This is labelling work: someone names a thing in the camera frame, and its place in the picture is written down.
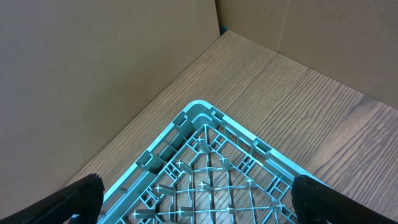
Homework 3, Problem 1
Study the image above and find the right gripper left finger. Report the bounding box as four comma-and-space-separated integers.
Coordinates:
1, 174, 104, 224

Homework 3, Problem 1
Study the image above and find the grey dishwasher rack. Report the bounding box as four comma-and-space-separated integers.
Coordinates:
97, 100, 305, 223

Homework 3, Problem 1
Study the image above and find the cardboard back wall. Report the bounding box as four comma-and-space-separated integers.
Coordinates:
1, 1, 397, 219

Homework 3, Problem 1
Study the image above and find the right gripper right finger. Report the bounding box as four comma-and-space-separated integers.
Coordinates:
291, 175, 397, 224

